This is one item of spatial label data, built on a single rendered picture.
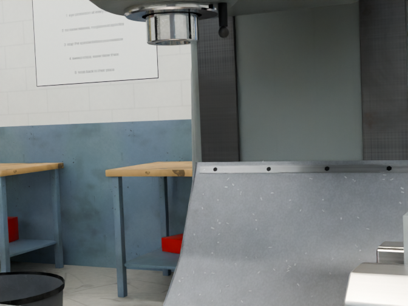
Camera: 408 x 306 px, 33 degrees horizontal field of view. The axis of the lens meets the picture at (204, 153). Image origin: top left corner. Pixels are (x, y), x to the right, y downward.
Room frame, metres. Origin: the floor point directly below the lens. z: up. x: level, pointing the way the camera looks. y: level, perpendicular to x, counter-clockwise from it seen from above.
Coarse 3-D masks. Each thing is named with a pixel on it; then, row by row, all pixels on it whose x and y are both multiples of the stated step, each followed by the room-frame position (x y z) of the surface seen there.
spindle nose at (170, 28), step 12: (168, 12) 0.60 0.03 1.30; (180, 12) 0.60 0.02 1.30; (192, 12) 0.61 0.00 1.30; (156, 24) 0.61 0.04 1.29; (168, 24) 0.60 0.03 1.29; (180, 24) 0.60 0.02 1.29; (192, 24) 0.61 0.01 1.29; (156, 36) 0.61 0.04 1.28; (168, 36) 0.60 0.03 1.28; (180, 36) 0.60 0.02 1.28; (192, 36) 0.61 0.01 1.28
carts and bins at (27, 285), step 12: (0, 276) 2.68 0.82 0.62; (12, 276) 2.69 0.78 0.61; (24, 276) 2.69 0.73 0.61; (36, 276) 2.67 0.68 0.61; (48, 276) 2.64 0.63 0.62; (60, 276) 2.59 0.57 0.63; (0, 288) 2.68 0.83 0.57; (12, 288) 2.69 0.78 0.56; (24, 288) 2.69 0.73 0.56; (36, 288) 2.67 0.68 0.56; (48, 288) 2.64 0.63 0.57; (60, 288) 2.43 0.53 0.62; (0, 300) 2.68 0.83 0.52; (12, 300) 2.68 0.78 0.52; (24, 300) 2.28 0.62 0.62; (36, 300) 2.31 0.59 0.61; (48, 300) 2.36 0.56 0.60; (60, 300) 2.45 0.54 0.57
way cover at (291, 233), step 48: (192, 192) 1.00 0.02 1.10; (288, 192) 0.94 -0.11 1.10; (336, 192) 0.91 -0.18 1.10; (384, 192) 0.89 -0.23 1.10; (192, 240) 0.97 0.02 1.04; (240, 240) 0.94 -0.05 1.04; (288, 240) 0.91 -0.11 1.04; (336, 240) 0.88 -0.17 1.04; (384, 240) 0.86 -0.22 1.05; (192, 288) 0.92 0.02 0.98; (240, 288) 0.89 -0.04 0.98; (288, 288) 0.87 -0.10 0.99; (336, 288) 0.85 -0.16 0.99
